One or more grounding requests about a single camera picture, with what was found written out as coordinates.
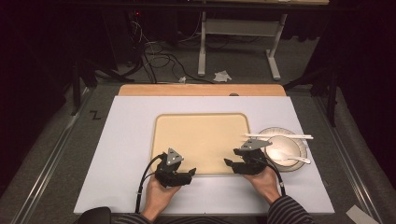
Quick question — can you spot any white bowl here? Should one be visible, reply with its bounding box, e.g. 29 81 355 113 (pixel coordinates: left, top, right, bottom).
264 134 303 167

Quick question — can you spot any crumpled white paper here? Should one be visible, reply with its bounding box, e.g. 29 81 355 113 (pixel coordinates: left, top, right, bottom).
213 70 233 83

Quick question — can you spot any metal floor rail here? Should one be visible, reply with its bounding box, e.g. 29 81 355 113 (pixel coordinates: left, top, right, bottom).
312 95 385 224
10 88 95 224

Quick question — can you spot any white metal desk frame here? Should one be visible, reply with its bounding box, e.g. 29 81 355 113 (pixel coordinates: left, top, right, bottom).
197 11 290 81

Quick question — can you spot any beige tray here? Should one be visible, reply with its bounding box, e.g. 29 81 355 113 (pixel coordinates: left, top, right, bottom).
150 112 251 175

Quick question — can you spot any black metal stand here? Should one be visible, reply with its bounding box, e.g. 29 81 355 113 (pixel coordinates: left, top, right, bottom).
70 59 135 117
282 65 340 128

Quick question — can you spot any flat white paper sheet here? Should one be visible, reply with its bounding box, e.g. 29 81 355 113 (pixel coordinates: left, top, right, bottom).
346 204 381 224

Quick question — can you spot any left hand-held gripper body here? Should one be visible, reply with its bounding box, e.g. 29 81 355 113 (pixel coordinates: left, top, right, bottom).
154 147 188 189

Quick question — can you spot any white table board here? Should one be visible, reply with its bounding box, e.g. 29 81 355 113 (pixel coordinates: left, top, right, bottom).
73 95 335 216

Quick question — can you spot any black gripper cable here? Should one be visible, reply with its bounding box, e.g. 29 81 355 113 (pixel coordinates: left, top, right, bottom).
263 158 287 197
134 153 164 215

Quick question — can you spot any tangle of floor cables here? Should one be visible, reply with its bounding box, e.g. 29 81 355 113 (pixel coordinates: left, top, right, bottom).
126 11 216 85

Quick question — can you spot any white ribbed plate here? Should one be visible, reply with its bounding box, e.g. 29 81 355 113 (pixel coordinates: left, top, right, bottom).
257 126 308 173

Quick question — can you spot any person's right hand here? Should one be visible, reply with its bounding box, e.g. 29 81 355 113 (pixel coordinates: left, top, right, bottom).
243 166 281 205

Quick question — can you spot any person's left hand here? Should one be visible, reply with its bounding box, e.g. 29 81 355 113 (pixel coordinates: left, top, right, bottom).
141 179 182 216

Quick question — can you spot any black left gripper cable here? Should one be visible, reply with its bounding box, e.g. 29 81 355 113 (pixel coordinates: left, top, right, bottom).
134 153 164 215

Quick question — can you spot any black round object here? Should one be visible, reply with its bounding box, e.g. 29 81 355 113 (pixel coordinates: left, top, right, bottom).
77 206 112 224

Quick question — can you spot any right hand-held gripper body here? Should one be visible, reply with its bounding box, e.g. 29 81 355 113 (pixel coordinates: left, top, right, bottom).
236 138 274 175

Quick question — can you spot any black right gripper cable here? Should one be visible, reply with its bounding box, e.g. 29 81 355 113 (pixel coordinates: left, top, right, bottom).
263 158 287 197

